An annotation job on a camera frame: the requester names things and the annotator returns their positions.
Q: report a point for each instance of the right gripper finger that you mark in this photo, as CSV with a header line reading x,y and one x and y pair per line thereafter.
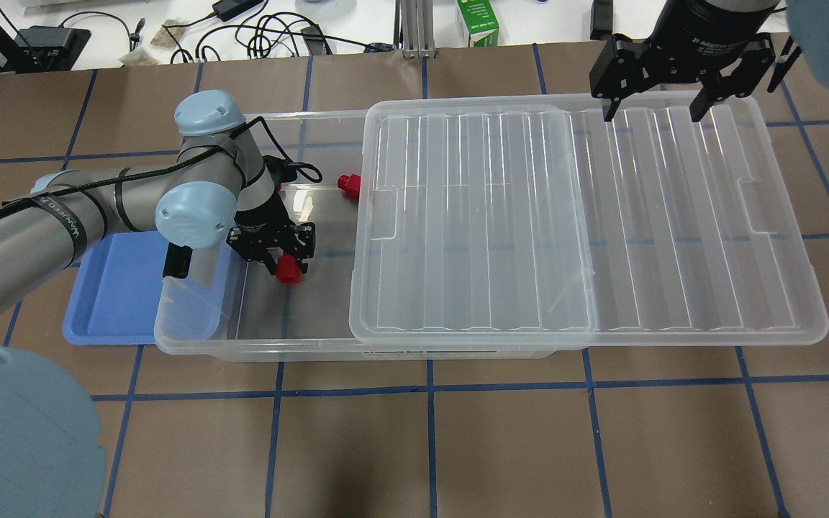
x,y
610,108
702,104

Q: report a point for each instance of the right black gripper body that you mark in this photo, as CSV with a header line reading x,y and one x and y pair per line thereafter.
x,y
715,30

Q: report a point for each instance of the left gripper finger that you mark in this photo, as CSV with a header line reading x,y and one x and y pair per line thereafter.
x,y
302,263
271,264

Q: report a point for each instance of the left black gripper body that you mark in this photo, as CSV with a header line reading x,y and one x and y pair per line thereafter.
x,y
257,219

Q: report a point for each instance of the red block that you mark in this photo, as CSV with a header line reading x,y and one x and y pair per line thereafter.
x,y
287,273
350,185

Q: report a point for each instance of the clear plastic box lid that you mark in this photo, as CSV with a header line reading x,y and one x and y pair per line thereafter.
x,y
693,235

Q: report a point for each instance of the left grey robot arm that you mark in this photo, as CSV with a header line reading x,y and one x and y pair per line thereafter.
x,y
220,189

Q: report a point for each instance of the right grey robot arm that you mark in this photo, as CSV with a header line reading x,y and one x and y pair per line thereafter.
x,y
725,47

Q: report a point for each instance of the clear plastic storage box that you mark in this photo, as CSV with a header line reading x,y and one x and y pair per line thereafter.
x,y
278,316

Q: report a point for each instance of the red block in box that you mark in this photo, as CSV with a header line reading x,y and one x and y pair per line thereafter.
x,y
350,185

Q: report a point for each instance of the black device on desk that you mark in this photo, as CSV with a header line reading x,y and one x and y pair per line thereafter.
x,y
601,19

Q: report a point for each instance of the green white carton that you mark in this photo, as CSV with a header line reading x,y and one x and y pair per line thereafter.
x,y
478,20

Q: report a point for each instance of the blue plastic tray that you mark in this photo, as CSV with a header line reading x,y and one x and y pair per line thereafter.
x,y
121,297

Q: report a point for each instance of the black power adapter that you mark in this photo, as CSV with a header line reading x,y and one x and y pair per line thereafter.
x,y
226,10

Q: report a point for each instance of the aluminium profile post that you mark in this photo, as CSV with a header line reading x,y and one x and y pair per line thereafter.
x,y
414,29

